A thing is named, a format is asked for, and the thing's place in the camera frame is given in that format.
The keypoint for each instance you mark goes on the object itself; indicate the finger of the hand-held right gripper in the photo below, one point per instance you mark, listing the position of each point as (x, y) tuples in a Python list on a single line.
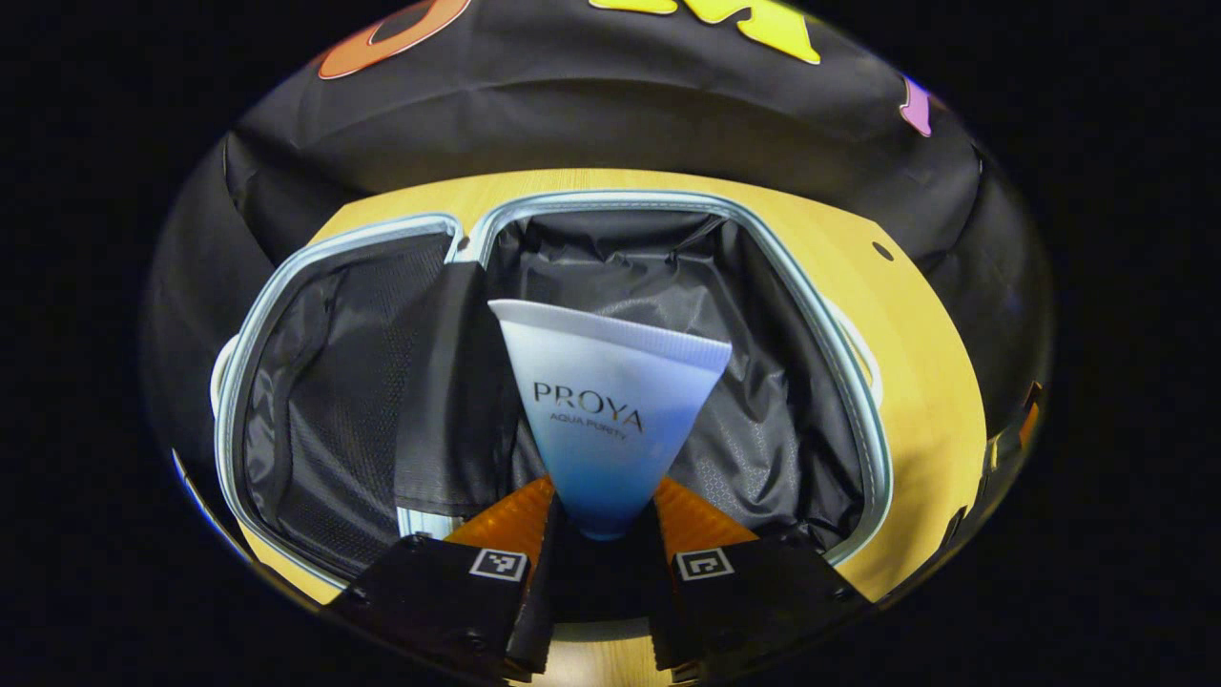
[(1030, 415)]

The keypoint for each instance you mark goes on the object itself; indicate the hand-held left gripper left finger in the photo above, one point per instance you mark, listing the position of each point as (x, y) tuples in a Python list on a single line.
[(429, 592)]

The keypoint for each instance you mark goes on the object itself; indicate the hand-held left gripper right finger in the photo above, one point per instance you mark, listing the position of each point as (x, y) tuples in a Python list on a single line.
[(763, 596)]

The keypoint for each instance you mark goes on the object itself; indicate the light blue suitcase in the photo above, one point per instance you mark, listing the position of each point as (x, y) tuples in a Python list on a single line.
[(763, 439)]

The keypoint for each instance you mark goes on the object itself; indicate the blue white squeeze tube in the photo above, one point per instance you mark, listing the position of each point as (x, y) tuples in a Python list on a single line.
[(610, 420)]

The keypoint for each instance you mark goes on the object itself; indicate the black backdrop cloth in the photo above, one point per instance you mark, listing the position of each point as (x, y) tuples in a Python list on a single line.
[(610, 114)]

